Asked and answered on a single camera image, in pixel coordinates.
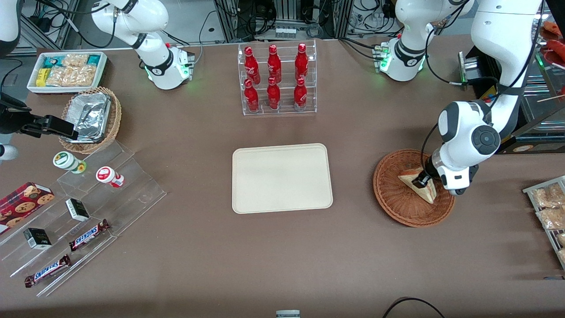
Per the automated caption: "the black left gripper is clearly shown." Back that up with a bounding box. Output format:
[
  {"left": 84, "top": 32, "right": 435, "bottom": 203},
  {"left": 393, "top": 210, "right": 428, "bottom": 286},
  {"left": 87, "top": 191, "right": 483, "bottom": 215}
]
[{"left": 414, "top": 155, "right": 442, "bottom": 189}]

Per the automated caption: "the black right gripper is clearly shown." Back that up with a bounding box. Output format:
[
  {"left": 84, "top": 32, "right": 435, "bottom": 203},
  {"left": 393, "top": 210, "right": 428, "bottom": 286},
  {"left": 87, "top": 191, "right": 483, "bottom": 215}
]
[{"left": 0, "top": 93, "right": 79, "bottom": 140}]

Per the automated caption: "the triangle sandwich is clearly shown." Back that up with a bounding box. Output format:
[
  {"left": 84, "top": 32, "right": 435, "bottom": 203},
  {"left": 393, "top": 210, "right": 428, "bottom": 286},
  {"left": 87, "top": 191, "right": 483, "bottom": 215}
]
[{"left": 398, "top": 167, "right": 437, "bottom": 204}]

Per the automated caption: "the dark brown wicker basket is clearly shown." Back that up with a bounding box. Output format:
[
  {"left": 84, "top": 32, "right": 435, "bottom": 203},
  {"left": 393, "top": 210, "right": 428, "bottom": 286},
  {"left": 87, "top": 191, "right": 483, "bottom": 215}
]
[{"left": 373, "top": 149, "right": 456, "bottom": 228}]

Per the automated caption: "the light tan wicker basket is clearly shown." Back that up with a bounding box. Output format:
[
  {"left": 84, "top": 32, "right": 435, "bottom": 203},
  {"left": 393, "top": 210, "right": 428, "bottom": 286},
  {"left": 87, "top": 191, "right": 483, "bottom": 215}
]
[{"left": 58, "top": 86, "right": 122, "bottom": 155}]

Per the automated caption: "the right snack tray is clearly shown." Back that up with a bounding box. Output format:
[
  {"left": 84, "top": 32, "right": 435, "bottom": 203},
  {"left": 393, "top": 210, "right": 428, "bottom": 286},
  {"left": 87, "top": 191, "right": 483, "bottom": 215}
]
[{"left": 523, "top": 175, "right": 565, "bottom": 271}]

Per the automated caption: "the beige rectangular tray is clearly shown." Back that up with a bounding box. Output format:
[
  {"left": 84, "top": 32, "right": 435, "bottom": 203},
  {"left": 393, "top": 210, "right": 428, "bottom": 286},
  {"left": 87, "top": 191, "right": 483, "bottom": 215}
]
[{"left": 232, "top": 143, "right": 333, "bottom": 215}]

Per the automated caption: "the stack of foil trays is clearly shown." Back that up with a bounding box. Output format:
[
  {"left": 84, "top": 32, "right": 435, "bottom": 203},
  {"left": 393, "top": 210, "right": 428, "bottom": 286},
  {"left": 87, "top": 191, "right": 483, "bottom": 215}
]
[{"left": 61, "top": 92, "right": 112, "bottom": 144}]

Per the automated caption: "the green lid cup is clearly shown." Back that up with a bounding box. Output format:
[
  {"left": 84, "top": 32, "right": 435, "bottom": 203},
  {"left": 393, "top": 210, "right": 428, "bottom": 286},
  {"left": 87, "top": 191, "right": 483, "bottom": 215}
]
[{"left": 53, "top": 151, "right": 87, "bottom": 174}]

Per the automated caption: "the white snack bin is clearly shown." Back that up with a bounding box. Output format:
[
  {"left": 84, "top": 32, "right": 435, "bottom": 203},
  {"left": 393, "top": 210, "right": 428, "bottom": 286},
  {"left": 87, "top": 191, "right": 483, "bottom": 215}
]
[{"left": 27, "top": 51, "right": 108, "bottom": 95}]

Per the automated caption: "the clear cracker pack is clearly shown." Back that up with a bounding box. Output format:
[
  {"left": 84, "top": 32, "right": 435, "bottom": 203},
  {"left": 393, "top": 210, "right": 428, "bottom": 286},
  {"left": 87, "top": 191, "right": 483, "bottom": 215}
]
[
  {"left": 62, "top": 53, "right": 89, "bottom": 68},
  {"left": 46, "top": 66, "right": 72, "bottom": 87},
  {"left": 70, "top": 64, "right": 97, "bottom": 87}
]

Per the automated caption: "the red lid cup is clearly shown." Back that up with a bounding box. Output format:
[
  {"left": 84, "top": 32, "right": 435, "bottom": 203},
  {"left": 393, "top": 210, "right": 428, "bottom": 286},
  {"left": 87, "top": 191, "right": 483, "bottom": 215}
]
[{"left": 96, "top": 166, "right": 125, "bottom": 189}]

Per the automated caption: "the small black carton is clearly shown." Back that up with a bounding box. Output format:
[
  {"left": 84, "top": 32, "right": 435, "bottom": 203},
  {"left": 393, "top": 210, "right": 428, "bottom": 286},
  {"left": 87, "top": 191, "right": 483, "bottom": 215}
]
[
  {"left": 65, "top": 198, "right": 90, "bottom": 222},
  {"left": 23, "top": 227, "right": 53, "bottom": 250}
]

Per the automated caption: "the red tartan cookie box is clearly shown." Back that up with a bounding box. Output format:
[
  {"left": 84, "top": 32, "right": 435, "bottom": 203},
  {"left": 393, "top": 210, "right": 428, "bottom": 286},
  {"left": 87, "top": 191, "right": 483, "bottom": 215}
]
[{"left": 0, "top": 182, "right": 55, "bottom": 235}]

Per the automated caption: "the clear acrylic stepped shelf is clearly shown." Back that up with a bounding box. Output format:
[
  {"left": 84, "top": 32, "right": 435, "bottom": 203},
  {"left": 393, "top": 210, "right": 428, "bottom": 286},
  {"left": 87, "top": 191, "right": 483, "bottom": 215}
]
[{"left": 0, "top": 140, "right": 167, "bottom": 297}]

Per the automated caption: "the Snickers chocolate bar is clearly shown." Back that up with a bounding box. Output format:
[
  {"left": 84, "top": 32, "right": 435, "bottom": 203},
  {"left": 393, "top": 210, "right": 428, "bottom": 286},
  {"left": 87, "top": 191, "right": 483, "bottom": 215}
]
[
  {"left": 69, "top": 219, "right": 111, "bottom": 252},
  {"left": 24, "top": 254, "right": 72, "bottom": 288}
]

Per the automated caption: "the black food warmer case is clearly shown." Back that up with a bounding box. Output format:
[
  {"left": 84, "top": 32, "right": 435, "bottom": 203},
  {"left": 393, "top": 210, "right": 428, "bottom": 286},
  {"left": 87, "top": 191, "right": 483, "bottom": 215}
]
[{"left": 458, "top": 8, "right": 565, "bottom": 155}]

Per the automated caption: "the red cola bottle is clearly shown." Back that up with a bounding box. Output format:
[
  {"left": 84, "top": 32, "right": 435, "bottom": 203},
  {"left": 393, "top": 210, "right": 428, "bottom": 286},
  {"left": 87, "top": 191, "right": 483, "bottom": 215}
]
[
  {"left": 294, "top": 43, "right": 309, "bottom": 82},
  {"left": 244, "top": 46, "right": 260, "bottom": 85},
  {"left": 267, "top": 44, "right": 282, "bottom": 84},
  {"left": 267, "top": 76, "right": 281, "bottom": 110},
  {"left": 244, "top": 79, "right": 260, "bottom": 113},
  {"left": 293, "top": 77, "right": 308, "bottom": 112}
]

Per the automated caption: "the clear acrylic bottle rack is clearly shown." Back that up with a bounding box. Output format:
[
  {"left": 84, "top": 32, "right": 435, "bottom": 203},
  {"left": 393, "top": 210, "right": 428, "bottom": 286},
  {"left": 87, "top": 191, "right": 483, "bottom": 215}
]
[{"left": 237, "top": 39, "right": 317, "bottom": 117}]

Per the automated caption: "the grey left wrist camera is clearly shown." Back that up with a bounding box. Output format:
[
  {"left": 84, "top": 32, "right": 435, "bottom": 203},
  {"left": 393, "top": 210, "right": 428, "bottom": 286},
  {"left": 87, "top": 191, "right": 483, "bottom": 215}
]
[{"left": 441, "top": 165, "right": 480, "bottom": 196}]

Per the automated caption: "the black cable loop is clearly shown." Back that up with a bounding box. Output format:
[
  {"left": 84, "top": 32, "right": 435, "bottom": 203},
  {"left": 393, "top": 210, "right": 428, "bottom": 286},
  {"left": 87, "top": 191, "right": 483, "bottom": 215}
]
[{"left": 382, "top": 297, "right": 447, "bottom": 318}]

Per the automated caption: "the aluminium frame rack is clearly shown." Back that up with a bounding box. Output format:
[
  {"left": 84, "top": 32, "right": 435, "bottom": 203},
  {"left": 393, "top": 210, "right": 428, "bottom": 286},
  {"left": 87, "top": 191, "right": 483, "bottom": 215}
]
[{"left": 214, "top": 0, "right": 354, "bottom": 42}]

